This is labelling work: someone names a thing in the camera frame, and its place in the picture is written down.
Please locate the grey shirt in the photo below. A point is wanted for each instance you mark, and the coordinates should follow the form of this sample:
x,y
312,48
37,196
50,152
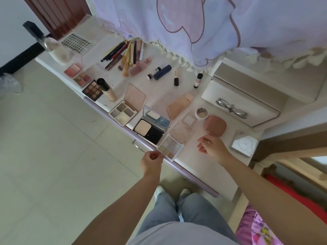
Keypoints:
x,y
184,234

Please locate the pink floral bedding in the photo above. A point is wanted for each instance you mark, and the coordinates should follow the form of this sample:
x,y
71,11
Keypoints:
x,y
258,229

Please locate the brown pink rounded compact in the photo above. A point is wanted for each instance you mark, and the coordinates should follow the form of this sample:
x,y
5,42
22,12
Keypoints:
x,y
215,125

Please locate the purple cartoon curtain with fringe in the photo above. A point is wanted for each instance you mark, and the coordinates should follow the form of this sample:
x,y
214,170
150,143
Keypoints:
x,y
204,22

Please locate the red cloth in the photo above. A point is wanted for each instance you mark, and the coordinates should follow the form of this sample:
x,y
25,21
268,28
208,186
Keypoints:
x,y
301,196

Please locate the brown wooden door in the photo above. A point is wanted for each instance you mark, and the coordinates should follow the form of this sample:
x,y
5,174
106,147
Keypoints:
x,y
58,15

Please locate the pastel nine-pan eyeshadow palette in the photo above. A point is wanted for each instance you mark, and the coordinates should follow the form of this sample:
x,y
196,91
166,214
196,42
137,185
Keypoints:
x,y
169,148

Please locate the person's left thumb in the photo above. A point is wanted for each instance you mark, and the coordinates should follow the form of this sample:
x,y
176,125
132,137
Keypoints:
x,y
160,157

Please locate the wooden bed frame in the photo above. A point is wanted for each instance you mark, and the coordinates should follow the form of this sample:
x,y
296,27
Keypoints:
x,y
293,147

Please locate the small black and white bottle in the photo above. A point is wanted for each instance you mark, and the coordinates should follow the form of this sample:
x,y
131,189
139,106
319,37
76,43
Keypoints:
x,y
153,73

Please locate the pink lipstick tube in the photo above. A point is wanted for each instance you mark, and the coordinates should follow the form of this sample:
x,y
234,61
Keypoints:
x,y
138,68
146,62

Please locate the person's right thumb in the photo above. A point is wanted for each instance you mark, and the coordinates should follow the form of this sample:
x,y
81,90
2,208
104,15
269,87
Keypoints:
x,y
203,150

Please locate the person's right hand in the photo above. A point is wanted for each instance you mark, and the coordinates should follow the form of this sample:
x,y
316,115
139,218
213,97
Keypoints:
x,y
216,149

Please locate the four-pan eyeshadow palette pink lid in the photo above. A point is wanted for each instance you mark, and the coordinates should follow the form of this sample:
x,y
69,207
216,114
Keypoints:
x,y
122,113

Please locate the white right shoe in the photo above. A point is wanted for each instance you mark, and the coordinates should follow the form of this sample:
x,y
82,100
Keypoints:
x,y
184,193

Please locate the glass perfume bottle black cap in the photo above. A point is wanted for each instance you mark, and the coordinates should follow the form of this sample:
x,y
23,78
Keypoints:
x,y
56,50

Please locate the white shoe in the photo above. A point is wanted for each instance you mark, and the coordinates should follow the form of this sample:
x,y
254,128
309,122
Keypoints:
x,y
160,192
184,193

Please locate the white tube black cap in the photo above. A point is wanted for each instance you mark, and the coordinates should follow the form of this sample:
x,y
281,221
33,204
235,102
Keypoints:
x,y
198,81

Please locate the clear false lash box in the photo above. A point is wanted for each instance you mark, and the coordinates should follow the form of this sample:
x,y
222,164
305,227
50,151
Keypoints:
x,y
76,43

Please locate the pink blush palette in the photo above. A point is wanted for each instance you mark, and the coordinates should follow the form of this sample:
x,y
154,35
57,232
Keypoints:
x,y
72,70
82,79

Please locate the bunch of makeup pencils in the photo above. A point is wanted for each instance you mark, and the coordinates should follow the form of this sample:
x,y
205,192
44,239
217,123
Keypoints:
x,y
115,54

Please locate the person's left hand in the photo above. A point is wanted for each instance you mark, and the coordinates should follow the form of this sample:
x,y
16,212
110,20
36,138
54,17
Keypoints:
x,y
150,164

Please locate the clear plastic bag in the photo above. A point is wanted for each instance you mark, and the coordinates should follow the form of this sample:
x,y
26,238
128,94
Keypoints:
x,y
9,84

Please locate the person's right forearm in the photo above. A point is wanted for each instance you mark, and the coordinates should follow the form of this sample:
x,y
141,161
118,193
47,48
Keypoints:
x,y
268,196

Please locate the beige foundation bottle black cap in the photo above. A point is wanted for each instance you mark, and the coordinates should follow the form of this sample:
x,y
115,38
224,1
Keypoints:
x,y
108,91

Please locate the navy blue lipstick tube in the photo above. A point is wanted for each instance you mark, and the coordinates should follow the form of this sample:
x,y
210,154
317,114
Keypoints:
x,y
162,72

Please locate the brown nine-pan eyeshadow palette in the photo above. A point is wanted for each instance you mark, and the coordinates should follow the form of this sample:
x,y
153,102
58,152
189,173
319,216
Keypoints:
x,y
92,90

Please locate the white drawer cabinet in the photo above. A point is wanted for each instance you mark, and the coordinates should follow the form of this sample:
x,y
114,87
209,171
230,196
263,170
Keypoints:
x,y
255,86

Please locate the white marble square compact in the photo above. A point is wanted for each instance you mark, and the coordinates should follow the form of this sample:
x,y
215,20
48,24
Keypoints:
x,y
244,144

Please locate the black gold lip gloss tube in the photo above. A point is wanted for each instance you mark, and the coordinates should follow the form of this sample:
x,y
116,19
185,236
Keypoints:
x,y
176,81

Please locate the black powder compact with mirror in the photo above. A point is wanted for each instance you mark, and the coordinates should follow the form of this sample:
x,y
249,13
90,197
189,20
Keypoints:
x,y
148,130

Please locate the round white compact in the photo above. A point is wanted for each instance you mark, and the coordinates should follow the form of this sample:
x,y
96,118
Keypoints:
x,y
201,113

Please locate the white left shoe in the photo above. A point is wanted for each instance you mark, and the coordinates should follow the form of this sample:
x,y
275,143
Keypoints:
x,y
160,192

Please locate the person's left forearm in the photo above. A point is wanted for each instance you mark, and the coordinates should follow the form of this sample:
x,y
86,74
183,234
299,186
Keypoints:
x,y
122,209

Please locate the grey blue jeans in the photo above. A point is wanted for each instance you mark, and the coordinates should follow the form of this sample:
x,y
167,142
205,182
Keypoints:
x,y
189,211

